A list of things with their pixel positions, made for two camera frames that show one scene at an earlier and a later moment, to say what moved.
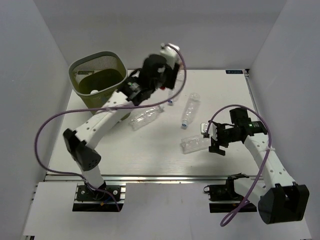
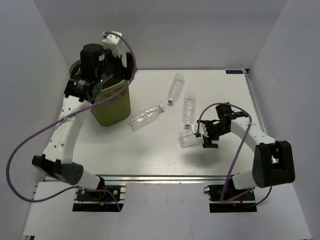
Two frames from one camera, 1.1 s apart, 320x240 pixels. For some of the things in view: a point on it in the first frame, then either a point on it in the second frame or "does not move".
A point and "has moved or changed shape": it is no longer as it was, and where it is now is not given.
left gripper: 174,72 → 123,73
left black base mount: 105,193 does not move
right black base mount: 223,199 does not move
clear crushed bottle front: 194,143 has moved or changed shape
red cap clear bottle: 179,82 → 110,83
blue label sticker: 234,71 does not move
